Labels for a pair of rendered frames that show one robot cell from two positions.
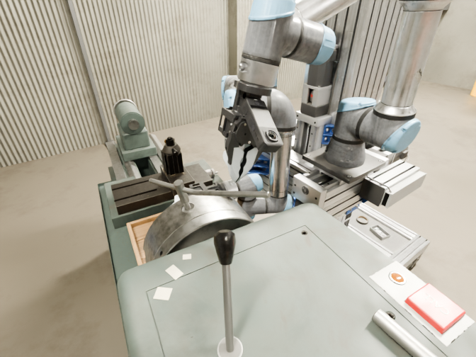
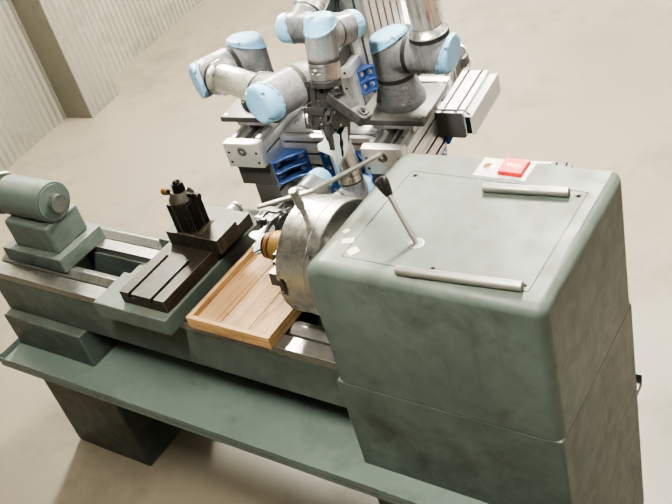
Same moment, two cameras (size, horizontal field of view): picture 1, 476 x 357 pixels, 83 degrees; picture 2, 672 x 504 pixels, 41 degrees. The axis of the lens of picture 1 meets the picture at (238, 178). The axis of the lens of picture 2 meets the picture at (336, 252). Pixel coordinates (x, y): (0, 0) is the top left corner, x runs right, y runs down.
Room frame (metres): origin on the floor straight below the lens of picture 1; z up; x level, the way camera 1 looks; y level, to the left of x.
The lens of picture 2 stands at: (-1.28, 0.72, 2.47)
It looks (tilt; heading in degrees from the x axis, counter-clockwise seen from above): 36 degrees down; 340
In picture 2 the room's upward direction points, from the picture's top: 17 degrees counter-clockwise
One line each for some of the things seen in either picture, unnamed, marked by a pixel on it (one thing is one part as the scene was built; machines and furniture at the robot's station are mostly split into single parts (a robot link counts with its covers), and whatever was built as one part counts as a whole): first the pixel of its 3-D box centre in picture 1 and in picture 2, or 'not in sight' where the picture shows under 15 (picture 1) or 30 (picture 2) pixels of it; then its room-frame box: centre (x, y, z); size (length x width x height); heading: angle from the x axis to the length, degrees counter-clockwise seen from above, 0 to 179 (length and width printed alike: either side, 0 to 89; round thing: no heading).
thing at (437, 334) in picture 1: (411, 307); (505, 178); (0.27, -0.30, 1.23); 0.13 x 0.08 x 0.06; 28
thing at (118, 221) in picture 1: (166, 188); (186, 262); (1.09, 0.36, 0.89); 0.53 x 0.30 x 0.06; 118
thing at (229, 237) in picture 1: (225, 246); (384, 185); (0.27, 0.02, 1.38); 0.04 x 0.03 x 0.05; 28
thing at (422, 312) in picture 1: (433, 307); (513, 168); (0.25, -0.31, 1.26); 0.06 x 0.06 x 0.02; 28
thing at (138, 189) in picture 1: (163, 185); (188, 256); (1.04, 0.35, 0.95); 0.43 x 0.18 x 0.04; 118
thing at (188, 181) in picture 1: (176, 176); (202, 232); (1.05, 0.28, 1.00); 0.20 x 0.10 x 0.05; 28
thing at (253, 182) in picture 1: (246, 185); (314, 187); (0.86, -0.03, 1.08); 0.11 x 0.08 x 0.09; 117
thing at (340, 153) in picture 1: (346, 146); (398, 86); (0.92, -0.41, 1.21); 0.15 x 0.15 x 0.10
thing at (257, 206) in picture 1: (250, 205); not in sight; (0.86, -0.05, 0.98); 0.11 x 0.08 x 0.11; 95
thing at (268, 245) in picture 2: not in sight; (281, 246); (0.67, 0.17, 1.08); 0.09 x 0.09 x 0.09; 29
